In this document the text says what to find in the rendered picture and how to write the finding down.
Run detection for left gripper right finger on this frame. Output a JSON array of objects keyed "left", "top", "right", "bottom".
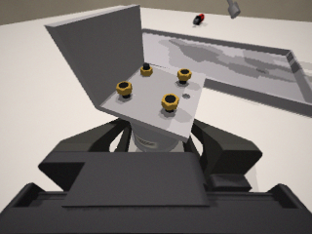
[{"left": 182, "top": 118, "right": 262, "bottom": 181}]

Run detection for grey l-shaped bracket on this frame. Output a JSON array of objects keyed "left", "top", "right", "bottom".
[{"left": 44, "top": 4, "right": 206, "bottom": 142}]

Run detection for dark grey cylinder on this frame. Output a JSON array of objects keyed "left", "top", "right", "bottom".
[{"left": 130, "top": 122, "right": 179, "bottom": 152}]

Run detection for grey shallow tray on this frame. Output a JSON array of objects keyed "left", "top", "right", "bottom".
[{"left": 142, "top": 28, "right": 312, "bottom": 116}]

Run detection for yellow hex nut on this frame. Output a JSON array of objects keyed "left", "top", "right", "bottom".
[
  {"left": 177, "top": 68, "right": 192, "bottom": 81},
  {"left": 161, "top": 94, "right": 179, "bottom": 110},
  {"left": 140, "top": 66, "right": 153, "bottom": 76},
  {"left": 116, "top": 81, "right": 133, "bottom": 96}
]

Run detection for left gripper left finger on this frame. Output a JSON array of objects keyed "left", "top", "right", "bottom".
[{"left": 51, "top": 118, "right": 132, "bottom": 152}]

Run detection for red-handled nut driver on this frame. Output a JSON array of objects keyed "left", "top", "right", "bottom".
[{"left": 193, "top": 14, "right": 205, "bottom": 25}]

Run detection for blue electric nut driver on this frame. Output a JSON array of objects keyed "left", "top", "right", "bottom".
[{"left": 227, "top": 0, "right": 241, "bottom": 19}]

